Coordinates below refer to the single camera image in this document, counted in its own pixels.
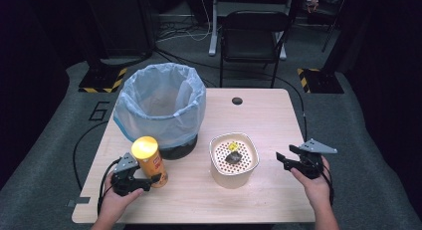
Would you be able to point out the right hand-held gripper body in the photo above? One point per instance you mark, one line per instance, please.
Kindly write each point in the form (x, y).
(310, 165)

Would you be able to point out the orange chips can yellow lid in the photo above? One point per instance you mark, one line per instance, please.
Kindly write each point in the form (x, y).
(151, 162)

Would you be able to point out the person's left hand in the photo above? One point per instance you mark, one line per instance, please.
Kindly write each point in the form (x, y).
(114, 205)

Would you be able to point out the black cabinet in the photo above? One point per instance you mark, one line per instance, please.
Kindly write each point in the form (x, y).
(119, 24)

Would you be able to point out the black base plate hazard stripes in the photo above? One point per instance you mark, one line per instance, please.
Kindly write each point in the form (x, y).
(101, 80)
(321, 81)

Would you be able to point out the black trash bin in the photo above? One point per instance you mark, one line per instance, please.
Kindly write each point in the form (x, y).
(180, 152)

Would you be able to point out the black folding chair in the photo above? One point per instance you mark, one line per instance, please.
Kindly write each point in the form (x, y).
(253, 41)

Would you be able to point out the grey tape strip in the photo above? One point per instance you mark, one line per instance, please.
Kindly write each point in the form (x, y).
(79, 201)

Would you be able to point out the beige strainer container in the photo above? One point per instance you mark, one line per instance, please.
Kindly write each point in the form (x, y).
(232, 177)

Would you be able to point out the brown tea bag yellow tag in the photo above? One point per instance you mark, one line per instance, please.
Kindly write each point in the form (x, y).
(234, 158)

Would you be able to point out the trash bin with blue bag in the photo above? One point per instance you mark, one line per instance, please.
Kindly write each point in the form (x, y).
(159, 123)

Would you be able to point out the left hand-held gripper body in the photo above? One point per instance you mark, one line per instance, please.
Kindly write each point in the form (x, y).
(124, 183)

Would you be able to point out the person's right hand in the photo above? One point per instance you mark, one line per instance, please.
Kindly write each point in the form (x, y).
(316, 190)

